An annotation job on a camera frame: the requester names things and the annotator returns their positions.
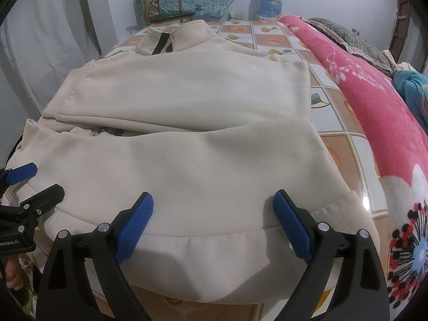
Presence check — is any beige zip-up jacket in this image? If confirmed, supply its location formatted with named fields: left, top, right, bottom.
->
left=4, top=19, right=380, bottom=305

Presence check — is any person's left hand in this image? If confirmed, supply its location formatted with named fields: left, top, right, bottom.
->
left=4, top=255, right=24, bottom=291

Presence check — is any floral tile-pattern bed sheet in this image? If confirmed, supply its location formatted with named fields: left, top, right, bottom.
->
left=20, top=19, right=392, bottom=321

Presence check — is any pink floral blanket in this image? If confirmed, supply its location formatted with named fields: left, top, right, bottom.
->
left=278, top=15, right=427, bottom=320

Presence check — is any white curtain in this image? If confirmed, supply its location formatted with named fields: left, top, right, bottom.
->
left=1, top=0, right=101, bottom=163

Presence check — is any teal garment on bed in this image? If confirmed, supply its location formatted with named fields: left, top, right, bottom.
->
left=393, top=70, right=428, bottom=133

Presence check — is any wooden chair black seat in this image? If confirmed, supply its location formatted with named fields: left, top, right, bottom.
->
left=139, top=0, right=195, bottom=25

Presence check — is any green lace-trimmed pillow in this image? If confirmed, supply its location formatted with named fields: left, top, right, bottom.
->
left=305, top=17, right=395, bottom=77

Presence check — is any blue water dispenser bottle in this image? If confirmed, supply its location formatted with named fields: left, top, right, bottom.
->
left=257, top=0, right=283, bottom=19

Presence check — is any white wall socket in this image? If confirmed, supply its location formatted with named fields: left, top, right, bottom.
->
left=228, top=12, right=244, bottom=20

